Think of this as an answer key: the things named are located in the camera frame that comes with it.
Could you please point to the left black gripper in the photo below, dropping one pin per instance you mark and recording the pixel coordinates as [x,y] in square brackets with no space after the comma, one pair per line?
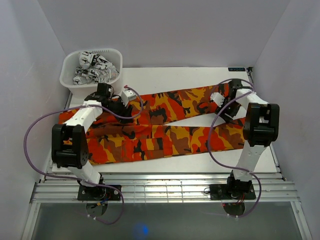
[123,112]

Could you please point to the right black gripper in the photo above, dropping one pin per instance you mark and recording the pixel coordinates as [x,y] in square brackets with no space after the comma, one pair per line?
[227,119]

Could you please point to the orange camouflage trousers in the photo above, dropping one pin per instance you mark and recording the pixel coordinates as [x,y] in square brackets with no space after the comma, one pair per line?
[152,133]

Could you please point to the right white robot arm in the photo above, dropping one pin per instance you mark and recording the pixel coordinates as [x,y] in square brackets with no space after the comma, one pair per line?
[260,129]

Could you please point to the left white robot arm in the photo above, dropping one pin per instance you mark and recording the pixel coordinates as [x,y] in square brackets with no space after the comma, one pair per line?
[69,146]

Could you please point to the black white printed garment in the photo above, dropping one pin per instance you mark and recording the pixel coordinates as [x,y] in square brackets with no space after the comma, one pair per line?
[93,69]

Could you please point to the small black label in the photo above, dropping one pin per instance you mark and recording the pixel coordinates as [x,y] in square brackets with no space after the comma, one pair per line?
[236,69]

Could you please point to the white plastic basket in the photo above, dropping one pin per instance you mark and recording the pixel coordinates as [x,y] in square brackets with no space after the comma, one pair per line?
[71,62]

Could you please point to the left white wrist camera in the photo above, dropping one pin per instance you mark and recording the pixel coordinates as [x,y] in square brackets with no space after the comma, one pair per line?
[127,95]

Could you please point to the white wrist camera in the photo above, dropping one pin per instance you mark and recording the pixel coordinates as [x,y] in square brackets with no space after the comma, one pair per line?
[127,95]
[218,99]

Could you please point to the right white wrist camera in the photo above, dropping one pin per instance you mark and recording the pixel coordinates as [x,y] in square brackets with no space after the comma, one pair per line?
[218,99]

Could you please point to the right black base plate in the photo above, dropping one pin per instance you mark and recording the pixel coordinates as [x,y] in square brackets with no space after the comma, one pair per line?
[220,191]

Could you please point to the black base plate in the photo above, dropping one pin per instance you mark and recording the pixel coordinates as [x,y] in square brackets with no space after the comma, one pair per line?
[87,193]
[220,191]

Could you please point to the aluminium rail frame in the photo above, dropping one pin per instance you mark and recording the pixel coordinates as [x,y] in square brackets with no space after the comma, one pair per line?
[164,188]

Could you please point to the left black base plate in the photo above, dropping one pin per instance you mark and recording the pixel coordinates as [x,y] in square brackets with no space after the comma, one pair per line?
[87,193]

